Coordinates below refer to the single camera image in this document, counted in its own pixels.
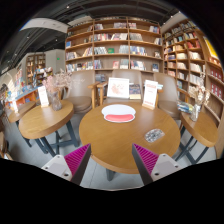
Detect right beige armchair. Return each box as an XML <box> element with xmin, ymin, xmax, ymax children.
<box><xmin>154</xmin><ymin>73</ymin><xmax>180</xmax><ymax>120</ymax></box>

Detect glass vase dried pink flowers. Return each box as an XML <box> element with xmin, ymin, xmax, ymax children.
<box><xmin>43</xmin><ymin>70</ymin><xmax>71</xmax><ymax>111</ymax></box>

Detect large wooden back bookshelf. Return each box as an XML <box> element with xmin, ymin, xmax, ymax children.
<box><xmin>65</xmin><ymin>17</ymin><xmax>164</xmax><ymax>73</ymax></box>

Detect glass vase dried white flowers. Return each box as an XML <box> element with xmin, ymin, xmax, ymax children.
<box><xmin>188</xmin><ymin>72</ymin><xmax>210</xmax><ymax>122</ymax></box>

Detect white framed picture card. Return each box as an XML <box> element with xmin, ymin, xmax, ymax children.
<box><xmin>107</xmin><ymin>77</ymin><xmax>129</xmax><ymax>99</ymax></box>

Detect round wooden right table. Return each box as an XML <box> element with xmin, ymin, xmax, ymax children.
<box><xmin>175</xmin><ymin>110</ymin><xmax>219</xmax><ymax>163</ymax></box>

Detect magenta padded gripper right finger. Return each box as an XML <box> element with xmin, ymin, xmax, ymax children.
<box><xmin>132</xmin><ymin>144</ymin><xmax>182</xmax><ymax>185</ymax></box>

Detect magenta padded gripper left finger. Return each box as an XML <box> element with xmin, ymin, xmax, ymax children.
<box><xmin>42</xmin><ymin>144</ymin><xmax>91</xmax><ymax>185</ymax></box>

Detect white sign on left table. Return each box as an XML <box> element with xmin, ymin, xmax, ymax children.
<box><xmin>38</xmin><ymin>86</ymin><xmax>49</xmax><ymax>107</ymax></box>

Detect round wooden centre table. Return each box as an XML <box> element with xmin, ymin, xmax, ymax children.
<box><xmin>79</xmin><ymin>102</ymin><xmax>180</xmax><ymax>174</ymax></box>

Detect left beige wooden armchair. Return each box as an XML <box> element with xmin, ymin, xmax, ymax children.
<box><xmin>65</xmin><ymin>70</ymin><xmax>98</xmax><ymax>113</ymax></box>

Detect white mouse pad red rest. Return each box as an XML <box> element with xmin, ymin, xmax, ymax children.
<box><xmin>101</xmin><ymin>104</ymin><xmax>136</xmax><ymax>123</ymax></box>

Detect white sign on wooden stand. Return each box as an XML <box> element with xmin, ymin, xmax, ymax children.
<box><xmin>143</xmin><ymin>80</ymin><xmax>158</xmax><ymax>110</ymax></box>

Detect far left wooden bookshelf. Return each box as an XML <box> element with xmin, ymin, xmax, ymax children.
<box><xmin>26</xmin><ymin>53</ymin><xmax>45</xmax><ymax>86</ymax></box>

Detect small round far-left table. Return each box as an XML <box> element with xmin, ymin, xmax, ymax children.
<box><xmin>9</xmin><ymin>101</ymin><xmax>36</xmax><ymax>125</ymax></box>

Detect wooden right wall bookshelf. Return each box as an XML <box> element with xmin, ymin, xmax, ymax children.
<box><xmin>162</xmin><ymin>19</ymin><xmax>224</xmax><ymax>128</ymax></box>

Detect round wooden left table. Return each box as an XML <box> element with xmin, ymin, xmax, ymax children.
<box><xmin>19</xmin><ymin>100</ymin><xmax>79</xmax><ymax>156</ymax></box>

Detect dark book on chair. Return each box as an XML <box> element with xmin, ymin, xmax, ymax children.
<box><xmin>129</xmin><ymin>84</ymin><xmax>141</xmax><ymax>99</ymax></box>

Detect magazine on right table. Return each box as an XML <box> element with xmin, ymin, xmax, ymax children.
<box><xmin>177</xmin><ymin>101</ymin><xmax>193</xmax><ymax>113</ymax></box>

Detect round wooden table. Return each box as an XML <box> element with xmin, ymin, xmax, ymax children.
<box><xmin>79</xmin><ymin>102</ymin><xmax>180</xmax><ymax>174</ymax></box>
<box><xmin>19</xmin><ymin>100</ymin><xmax>79</xmax><ymax>156</ymax></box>
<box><xmin>175</xmin><ymin>110</ymin><xmax>219</xmax><ymax>163</ymax></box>

